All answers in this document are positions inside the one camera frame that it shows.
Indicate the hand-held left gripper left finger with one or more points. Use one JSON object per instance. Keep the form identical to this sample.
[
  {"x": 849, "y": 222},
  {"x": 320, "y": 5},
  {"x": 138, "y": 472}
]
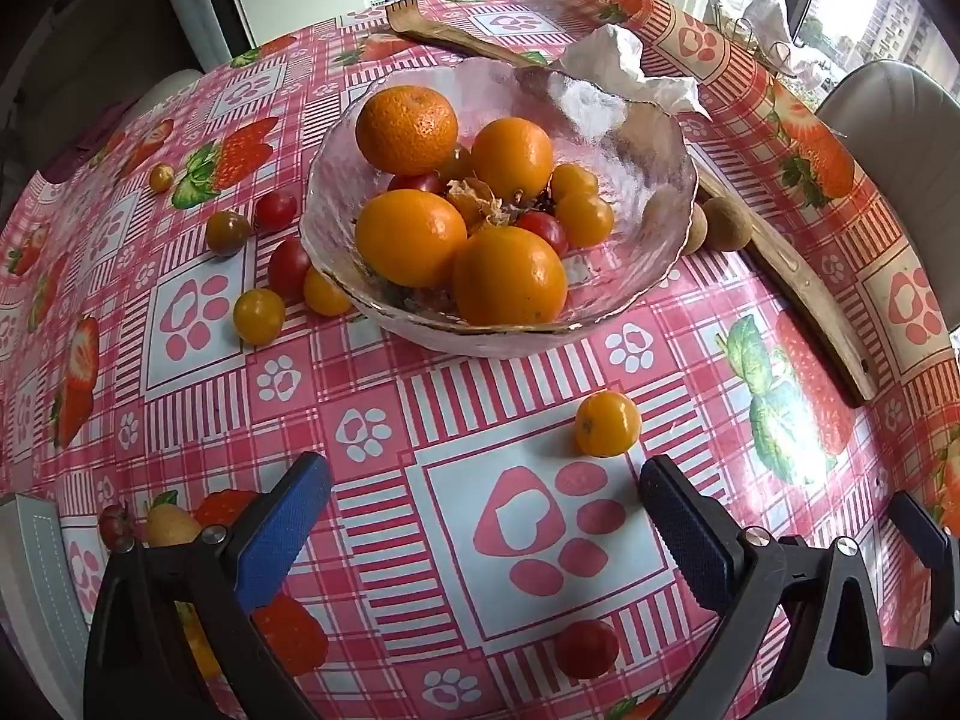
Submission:
[{"x": 285, "y": 532}]

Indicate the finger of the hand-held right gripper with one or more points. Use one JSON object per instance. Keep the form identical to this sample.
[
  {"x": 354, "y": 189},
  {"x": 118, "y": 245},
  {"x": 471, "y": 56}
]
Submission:
[
  {"x": 919, "y": 664},
  {"x": 919, "y": 532}
]

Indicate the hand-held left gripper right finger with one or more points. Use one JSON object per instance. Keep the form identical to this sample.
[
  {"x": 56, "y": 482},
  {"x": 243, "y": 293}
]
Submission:
[{"x": 686, "y": 532}]

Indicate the yellow cherry tomato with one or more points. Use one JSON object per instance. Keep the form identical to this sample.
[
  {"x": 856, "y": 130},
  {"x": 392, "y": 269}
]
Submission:
[
  {"x": 607, "y": 424},
  {"x": 457, "y": 163},
  {"x": 259, "y": 316},
  {"x": 161, "y": 177},
  {"x": 574, "y": 181},
  {"x": 326, "y": 294},
  {"x": 585, "y": 219}
]

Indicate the red cherry tomato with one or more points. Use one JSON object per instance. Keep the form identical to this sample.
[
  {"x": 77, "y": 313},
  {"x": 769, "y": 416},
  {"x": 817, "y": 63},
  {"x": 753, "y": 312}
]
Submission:
[
  {"x": 289, "y": 266},
  {"x": 586, "y": 649},
  {"x": 416, "y": 182},
  {"x": 546, "y": 231},
  {"x": 116, "y": 525},
  {"x": 275, "y": 208}
]

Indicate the pink strawberry print tablecloth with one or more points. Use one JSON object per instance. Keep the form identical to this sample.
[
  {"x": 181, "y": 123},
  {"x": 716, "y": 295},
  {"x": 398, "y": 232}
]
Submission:
[{"x": 465, "y": 405}]

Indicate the curved wooden tray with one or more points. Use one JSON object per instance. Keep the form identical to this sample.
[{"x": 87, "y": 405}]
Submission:
[{"x": 810, "y": 307}]

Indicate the white stitched chair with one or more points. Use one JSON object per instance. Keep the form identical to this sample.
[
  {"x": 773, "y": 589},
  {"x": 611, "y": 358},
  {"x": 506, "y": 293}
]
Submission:
[{"x": 30, "y": 577}]

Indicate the brown-green cherry tomato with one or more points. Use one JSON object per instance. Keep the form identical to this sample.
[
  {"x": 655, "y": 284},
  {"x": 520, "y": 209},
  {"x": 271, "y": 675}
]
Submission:
[{"x": 227, "y": 232}]

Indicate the large orange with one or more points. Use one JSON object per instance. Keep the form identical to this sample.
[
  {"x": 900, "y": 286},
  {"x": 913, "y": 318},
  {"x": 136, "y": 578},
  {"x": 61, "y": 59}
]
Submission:
[
  {"x": 410, "y": 238},
  {"x": 512, "y": 157},
  {"x": 510, "y": 275}
]

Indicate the clear glass bowl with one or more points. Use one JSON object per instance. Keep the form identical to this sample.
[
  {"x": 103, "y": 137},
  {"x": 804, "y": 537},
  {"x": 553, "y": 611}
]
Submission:
[{"x": 637, "y": 157}]

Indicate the dry physalis husk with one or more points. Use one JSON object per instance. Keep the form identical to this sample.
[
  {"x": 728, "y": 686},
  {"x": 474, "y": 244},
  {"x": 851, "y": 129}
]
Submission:
[{"x": 476, "y": 202}]

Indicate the beige chair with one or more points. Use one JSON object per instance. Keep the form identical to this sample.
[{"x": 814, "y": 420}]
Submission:
[{"x": 885, "y": 135}]

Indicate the dark orange mandarin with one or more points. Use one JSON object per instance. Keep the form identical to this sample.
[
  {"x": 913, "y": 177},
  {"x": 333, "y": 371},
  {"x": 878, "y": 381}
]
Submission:
[{"x": 406, "y": 127}]

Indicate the crumpled white tissue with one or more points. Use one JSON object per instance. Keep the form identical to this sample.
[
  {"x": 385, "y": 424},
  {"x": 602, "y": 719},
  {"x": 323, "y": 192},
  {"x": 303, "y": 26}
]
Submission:
[{"x": 622, "y": 64}]

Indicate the white crumpled cloth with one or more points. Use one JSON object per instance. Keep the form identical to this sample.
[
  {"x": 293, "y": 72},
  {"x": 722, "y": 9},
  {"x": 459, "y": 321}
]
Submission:
[{"x": 765, "y": 15}]

